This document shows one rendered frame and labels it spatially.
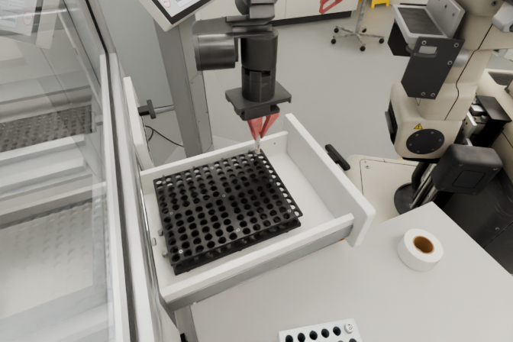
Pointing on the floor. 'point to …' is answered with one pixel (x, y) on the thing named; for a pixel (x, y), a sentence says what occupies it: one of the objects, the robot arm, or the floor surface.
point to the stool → (362, 8)
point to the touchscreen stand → (188, 92)
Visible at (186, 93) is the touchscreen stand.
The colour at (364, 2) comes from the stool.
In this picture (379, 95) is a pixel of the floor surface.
